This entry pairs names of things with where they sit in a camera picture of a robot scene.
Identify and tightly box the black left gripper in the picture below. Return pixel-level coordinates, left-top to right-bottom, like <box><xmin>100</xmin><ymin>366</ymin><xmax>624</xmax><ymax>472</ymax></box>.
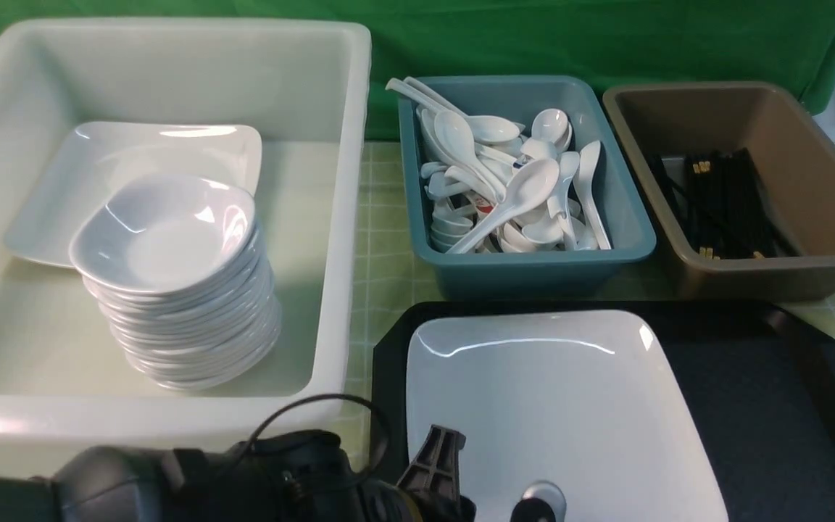
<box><xmin>165</xmin><ymin>424</ymin><xmax>476</xmax><ymax>521</ymax></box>

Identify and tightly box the large white square plate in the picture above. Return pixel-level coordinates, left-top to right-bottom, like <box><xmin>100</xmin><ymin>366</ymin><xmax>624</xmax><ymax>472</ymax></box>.
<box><xmin>405</xmin><ymin>310</ymin><xmax>728</xmax><ymax>521</ymax></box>

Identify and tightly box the white ceramic soup spoon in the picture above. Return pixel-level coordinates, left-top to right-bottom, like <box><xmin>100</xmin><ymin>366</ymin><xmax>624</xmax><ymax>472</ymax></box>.
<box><xmin>420</xmin><ymin>105</ymin><xmax>523</xmax><ymax>145</ymax></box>

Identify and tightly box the black chopstick gold tip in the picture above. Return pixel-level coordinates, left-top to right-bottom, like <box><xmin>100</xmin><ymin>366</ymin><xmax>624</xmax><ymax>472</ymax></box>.
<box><xmin>657</xmin><ymin>174</ymin><xmax>765</xmax><ymax>259</ymax></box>

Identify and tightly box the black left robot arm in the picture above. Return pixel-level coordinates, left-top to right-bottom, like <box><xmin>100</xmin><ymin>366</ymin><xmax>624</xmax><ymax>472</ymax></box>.
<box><xmin>0</xmin><ymin>429</ymin><xmax>476</xmax><ymax>521</ymax></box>

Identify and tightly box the white square plate in tub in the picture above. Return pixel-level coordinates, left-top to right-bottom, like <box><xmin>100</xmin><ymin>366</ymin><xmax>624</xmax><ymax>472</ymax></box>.
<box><xmin>4</xmin><ymin>121</ymin><xmax>262</xmax><ymax>268</ymax></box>

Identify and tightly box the teal plastic bin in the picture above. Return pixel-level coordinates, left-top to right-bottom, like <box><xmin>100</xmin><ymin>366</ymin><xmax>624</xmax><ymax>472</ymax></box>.
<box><xmin>397</xmin><ymin>75</ymin><xmax>657</xmax><ymax>301</ymax></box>

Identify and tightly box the white spoon front centre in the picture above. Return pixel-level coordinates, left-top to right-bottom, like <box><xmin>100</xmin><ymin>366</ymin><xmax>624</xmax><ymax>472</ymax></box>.
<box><xmin>446</xmin><ymin>158</ymin><xmax>560</xmax><ymax>254</ymax></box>

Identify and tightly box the stack of white small dishes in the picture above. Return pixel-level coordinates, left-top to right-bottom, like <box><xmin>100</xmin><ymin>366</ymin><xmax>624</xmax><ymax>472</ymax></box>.
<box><xmin>67</xmin><ymin>173</ymin><xmax>283</xmax><ymax>392</ymax></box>

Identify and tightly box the white spoon right side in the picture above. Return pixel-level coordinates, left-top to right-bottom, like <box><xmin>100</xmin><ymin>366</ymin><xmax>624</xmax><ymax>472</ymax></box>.
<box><xmin>573</xmin><ymin>140</ymin><xmax>612</xmax><ymax>250</ymax></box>

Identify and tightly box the white spoon upper left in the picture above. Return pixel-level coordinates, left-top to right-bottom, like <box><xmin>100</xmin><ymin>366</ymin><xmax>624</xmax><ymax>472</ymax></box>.
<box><xmin>433</xmin><ymin>110</ymin><xmax>506</xmax><ymax>202</ymax></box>

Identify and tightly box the black serving tray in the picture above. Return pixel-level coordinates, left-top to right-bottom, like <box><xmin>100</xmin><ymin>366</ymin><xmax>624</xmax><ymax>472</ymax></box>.
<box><xmin>370</xmin><ymin>300</ymin><xmax>835</xmax><ymax>521</ymax></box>

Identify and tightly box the white spoon top round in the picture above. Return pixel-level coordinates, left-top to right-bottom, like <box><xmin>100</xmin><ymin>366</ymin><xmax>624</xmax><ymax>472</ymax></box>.
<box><xmin>530</xmin><ymin>108</ymin><xmax>573</xmax><ymax>152</ymax></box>

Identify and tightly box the bundle of black chopsticks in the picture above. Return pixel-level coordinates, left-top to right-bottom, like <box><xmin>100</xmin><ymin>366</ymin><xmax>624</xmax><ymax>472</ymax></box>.
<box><xmin>645</xmin><ymin>148</ymin><xmax>801</xmax><ymax>259</ymax></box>

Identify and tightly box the large white plastic tub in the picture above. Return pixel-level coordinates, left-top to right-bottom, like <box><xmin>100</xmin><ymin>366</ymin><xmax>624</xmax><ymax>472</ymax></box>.
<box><xmin>0</xmin><ymin>19</ymin><xmax>371</xmax><ymax>478</ymax></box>

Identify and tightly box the green checkered tablecloth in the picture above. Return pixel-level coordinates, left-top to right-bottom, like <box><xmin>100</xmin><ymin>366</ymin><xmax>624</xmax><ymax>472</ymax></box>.
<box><xmin>0</xmin><ymin>141</ymin><xmax>835</xmax><ymax>522</ymax></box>

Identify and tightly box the brown plastic bin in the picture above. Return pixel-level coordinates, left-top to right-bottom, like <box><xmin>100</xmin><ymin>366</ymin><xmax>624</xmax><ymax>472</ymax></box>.
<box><xmin>602</xmin><ymin>80</ymin><xmax>835</xmax><ymax>302</ymax></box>

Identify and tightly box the green backdrop cloth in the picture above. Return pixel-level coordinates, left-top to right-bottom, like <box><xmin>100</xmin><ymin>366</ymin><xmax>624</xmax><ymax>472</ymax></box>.
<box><xmin>0</xmin><ymin>1</ymin><xmax>835</xmax><ymax>140</ymax></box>

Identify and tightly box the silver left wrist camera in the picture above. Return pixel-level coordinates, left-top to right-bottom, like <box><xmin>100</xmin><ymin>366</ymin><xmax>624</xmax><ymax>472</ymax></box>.
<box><xmin>510</xmin><ymin>480</ymin><xmax>568</xmax><ymax>522</ymax></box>

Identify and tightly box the white spoon long handle back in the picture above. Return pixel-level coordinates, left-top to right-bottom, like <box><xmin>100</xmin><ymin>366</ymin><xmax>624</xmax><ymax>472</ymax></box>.
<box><xmin>385</xmin><ymin>77</ymin><xmax>467</xmax><ymax>117</ymax></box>

